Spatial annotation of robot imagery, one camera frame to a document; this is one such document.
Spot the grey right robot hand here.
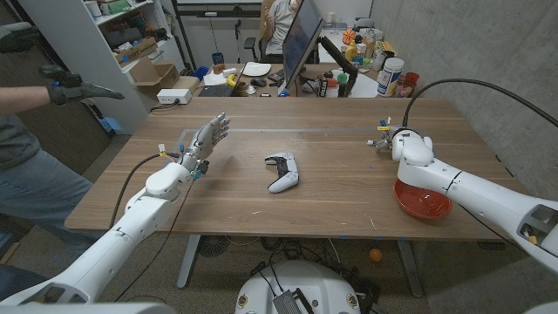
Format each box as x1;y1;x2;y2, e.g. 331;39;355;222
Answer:
372;124;402;154

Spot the black gloved person hand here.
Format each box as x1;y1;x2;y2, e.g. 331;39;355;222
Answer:
0;22;40;54
38;64;126;106

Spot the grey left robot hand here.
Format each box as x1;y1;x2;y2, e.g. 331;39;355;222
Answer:
178;112;231;172

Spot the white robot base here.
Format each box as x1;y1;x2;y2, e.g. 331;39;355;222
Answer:
235;260;362;314

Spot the bare person forearm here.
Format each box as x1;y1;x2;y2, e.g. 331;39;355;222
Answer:
0;85;52;115

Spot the red bowl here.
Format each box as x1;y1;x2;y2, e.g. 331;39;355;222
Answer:
392;177;453;221

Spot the white game controller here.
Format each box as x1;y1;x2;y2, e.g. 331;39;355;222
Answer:
264;152;301;195

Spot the white shelf unit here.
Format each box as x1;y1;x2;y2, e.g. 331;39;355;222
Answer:
17;0;184;134

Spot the black laptop keyboard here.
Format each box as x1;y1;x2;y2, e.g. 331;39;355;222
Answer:
198;84;236;98

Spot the white power box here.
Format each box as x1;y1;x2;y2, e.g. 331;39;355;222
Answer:
156;88;193;106

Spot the flat brown cardboard box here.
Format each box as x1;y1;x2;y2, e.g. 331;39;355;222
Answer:
172;76;201;95

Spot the red plastic container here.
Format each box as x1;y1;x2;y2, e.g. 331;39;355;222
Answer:
394;72;420;98

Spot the white canister with label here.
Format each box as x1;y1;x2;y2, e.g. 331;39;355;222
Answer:
377;57;405;98

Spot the printed cardboard box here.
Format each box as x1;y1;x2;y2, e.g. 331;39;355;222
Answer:
113;37;159;66

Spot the grey tape outline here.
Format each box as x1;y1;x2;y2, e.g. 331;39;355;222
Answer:
174;127;454;180

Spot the open cardboard box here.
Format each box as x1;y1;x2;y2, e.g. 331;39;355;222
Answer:
128;56;180;95

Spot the white plate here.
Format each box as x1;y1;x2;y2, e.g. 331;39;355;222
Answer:
241;61;272;78

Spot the clear plastic bottle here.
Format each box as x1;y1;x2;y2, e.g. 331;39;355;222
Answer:
364;28;377;60

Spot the black floor fan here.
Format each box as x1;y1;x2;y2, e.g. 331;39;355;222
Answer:
198;235;231;258

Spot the standing person in jeans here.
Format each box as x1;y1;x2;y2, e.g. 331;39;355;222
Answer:
0;112;108;263

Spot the black office chair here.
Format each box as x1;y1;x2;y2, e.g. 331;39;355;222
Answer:
242;37;268;63

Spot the black computer monitor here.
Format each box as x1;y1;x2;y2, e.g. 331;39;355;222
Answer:
282;0;326;91

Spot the seated person grey shirt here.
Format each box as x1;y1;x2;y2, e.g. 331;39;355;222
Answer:
260;0;302;65

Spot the grey finned electronics box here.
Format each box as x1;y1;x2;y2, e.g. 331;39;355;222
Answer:
272;287;315;314

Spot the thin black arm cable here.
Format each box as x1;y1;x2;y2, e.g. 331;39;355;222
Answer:
112;176;196;303

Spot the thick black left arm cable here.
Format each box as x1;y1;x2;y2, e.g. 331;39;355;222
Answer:
108;151;182;229

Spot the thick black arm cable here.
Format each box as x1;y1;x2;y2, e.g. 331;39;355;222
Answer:
401;78;558;130
108;151;182;229

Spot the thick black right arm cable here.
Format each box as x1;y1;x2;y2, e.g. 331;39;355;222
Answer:
401;78;558;130

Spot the whiteboard with black frame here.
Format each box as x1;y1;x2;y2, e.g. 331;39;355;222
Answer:
172;0;265;71

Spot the black floor cable tangle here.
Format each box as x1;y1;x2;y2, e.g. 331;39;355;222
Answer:
250;237;350;280

